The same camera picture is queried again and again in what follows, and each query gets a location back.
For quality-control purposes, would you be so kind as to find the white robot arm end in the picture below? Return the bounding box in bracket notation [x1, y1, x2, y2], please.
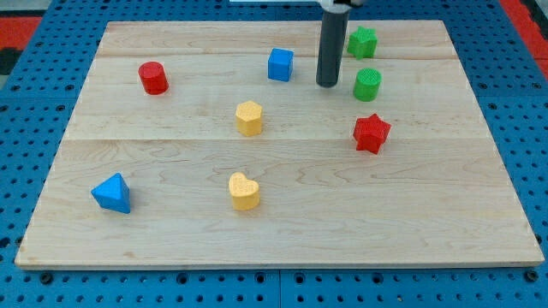
[318, 0, 366, 14]

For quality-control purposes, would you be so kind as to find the light wooden board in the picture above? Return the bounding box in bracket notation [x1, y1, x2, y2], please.
[15, 21, 545, 270]

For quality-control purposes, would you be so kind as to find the yellow hexagon block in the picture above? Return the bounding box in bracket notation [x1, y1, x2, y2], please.
[235, 101, 263, 137]

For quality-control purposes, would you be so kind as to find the yellow heart block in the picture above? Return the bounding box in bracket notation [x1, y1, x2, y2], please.
[229, 172, 260, 210]

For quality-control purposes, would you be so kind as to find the blue cube block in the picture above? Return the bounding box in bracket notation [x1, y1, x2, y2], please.
[267, 48, 294, 82]

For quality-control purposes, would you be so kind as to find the red star block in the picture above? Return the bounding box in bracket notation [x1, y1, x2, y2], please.
[353, 114, 391, 154]

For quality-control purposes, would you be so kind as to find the green cylinder block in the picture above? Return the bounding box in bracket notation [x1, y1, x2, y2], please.
[353, 68, 382, 102]

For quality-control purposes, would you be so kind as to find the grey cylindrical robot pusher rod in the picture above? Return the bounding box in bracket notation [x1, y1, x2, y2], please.
[316, 7, 349, 88]

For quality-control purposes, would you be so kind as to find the green star block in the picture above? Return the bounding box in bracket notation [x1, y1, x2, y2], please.
[347, 26, 378, 60]

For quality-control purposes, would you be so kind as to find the red cylinder block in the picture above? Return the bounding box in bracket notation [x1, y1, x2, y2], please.
[138, 62, 169, 95]

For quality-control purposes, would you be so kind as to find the blue triangle block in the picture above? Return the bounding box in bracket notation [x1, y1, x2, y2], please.
[91, 173, 131, 214]

